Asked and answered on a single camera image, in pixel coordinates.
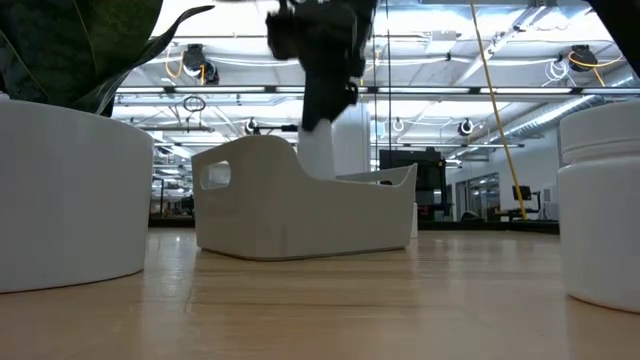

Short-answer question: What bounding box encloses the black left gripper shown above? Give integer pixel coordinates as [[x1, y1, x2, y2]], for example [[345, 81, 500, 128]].
[[264, 0, 379, 132]]

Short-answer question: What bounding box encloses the white plastic handled basket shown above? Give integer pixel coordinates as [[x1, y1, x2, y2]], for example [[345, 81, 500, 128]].
[[191, 134, 419, 262]]

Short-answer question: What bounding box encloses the large white pill bottle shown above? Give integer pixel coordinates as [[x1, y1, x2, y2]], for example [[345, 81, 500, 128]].
[[556, 101, 640, 315]]

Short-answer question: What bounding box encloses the black machine cabinet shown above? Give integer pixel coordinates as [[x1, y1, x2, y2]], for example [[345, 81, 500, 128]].
[[378, 148, 450, 222]]

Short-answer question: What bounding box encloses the yellow slanted pole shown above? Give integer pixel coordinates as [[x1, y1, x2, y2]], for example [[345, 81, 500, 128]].
[[468, 0, 528, 221]]

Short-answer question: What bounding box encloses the black monitor on stand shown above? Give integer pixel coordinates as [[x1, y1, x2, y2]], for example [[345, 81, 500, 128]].
[[507, 185, 543, 220]]

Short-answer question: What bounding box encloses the dark green leafy plant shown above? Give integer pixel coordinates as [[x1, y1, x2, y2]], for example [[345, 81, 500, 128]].
[[0, 0, 216, 119]]

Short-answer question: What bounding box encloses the white round plant pot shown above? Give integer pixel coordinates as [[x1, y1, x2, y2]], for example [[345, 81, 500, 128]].
[[0, 98, 155, 295]]

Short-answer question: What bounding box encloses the thin black hanging cable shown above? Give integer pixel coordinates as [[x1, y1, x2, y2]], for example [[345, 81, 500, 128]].
[[385, 0, 394, 151], [371, 14, 378, 174]]

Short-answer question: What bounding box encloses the long ceiling light rail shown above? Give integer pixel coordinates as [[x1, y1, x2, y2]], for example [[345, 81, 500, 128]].
[[114, 85, 640, 96]]

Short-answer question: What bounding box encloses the black hanging cable loop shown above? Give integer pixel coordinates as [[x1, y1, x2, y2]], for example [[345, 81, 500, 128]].
[[182, 94, 207, 114]]

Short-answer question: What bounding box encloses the black ceiling cord reel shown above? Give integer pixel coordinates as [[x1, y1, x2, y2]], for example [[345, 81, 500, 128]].
[[567, 44, 624, 87], [164, 43, 221, 86]]

